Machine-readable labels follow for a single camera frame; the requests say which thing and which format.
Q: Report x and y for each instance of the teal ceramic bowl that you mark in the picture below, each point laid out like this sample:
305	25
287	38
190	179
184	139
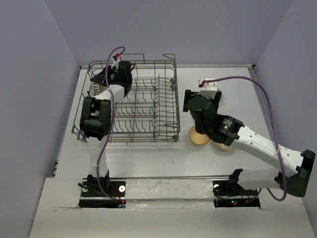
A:
220	93

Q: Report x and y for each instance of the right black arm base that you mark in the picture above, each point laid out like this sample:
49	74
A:
228	193

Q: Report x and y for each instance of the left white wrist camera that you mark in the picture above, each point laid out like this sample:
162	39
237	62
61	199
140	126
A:
116	59

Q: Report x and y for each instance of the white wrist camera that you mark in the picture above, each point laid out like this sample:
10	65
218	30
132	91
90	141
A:
116	59
207	86

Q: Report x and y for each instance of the white pink rimmed bowl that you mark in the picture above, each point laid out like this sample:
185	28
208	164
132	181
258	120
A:
96	88

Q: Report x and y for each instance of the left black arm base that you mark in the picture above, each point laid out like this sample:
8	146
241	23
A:
102	192

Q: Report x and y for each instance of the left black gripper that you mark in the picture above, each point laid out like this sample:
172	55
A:
99	79

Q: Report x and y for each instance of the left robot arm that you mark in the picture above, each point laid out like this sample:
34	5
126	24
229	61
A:
111	85

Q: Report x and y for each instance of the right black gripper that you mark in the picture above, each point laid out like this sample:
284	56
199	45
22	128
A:
189	95

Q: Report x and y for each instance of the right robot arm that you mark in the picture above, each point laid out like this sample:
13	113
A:
290	170

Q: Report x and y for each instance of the leaf patterned white bowl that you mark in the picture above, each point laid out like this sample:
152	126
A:
225	147

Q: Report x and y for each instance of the tan orange bowl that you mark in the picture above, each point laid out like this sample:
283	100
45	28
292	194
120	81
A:
196	138

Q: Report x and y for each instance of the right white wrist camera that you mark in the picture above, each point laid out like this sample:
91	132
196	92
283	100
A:
207	86

